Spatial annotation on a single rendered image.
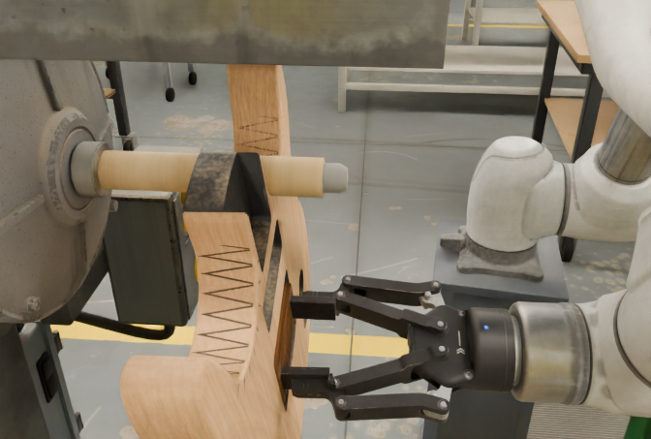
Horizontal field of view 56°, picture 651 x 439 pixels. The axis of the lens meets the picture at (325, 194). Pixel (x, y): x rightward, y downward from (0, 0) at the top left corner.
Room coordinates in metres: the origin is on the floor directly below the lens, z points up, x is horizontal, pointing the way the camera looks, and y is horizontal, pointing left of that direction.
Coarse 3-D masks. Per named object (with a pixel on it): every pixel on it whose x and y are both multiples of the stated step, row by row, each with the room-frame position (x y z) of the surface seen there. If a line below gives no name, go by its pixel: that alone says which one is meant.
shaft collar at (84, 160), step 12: (84, 144) 0.45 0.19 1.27; (96, 144) 0.45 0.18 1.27; (108, 144) 0.47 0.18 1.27; (72, 156) 0.44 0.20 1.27; (84, 156) 0.44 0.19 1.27; (96, 156) 0.44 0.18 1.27; (72, 168) 0.44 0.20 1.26; (84, 168) 0.44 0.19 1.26; (96, 168) 0.44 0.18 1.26; (72, 180) 0.43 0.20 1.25; (84, 180) 0.43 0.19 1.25; (96, 180) 0.44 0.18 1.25; (84, 192) 0.44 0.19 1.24; (96, 192) 0.44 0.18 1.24; (108, 192) 0.45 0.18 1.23
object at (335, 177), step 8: (328, 168) 0.44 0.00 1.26; (336, 168) 0.44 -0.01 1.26; (344, 168) 0.44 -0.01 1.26; (328, 176) 0.43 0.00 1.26; (336, 176) 0.43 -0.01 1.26; (344, 176) 0.43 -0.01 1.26; (328, 184) 0.43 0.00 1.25; (336, 184) 0.43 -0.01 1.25; (344, 184) 0.43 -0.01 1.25; (328, 192) 0.43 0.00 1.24; (336, 192) 0.43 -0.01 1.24
